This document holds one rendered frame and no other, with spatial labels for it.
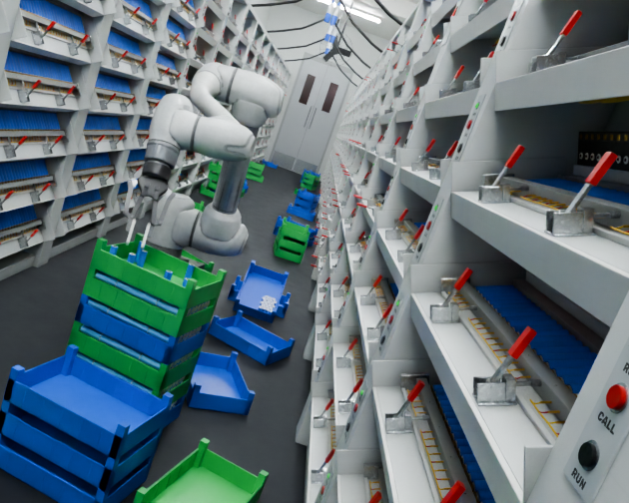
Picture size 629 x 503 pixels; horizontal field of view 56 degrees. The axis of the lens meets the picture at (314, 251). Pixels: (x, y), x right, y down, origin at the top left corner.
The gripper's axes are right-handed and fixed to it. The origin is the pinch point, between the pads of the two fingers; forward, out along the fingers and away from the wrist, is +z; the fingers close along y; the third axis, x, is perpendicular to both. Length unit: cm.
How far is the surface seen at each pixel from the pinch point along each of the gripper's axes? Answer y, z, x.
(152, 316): -9.2, 20.7, 4.3
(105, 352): -0.6, 32.3, -6.6
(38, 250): 36, -1, -106
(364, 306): -60, 6, 21
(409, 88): -83, -91, -31
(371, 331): -54, 15, 44
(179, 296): -14.0, 14.5, 10.3
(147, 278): -5.3, 11.6, 6.0
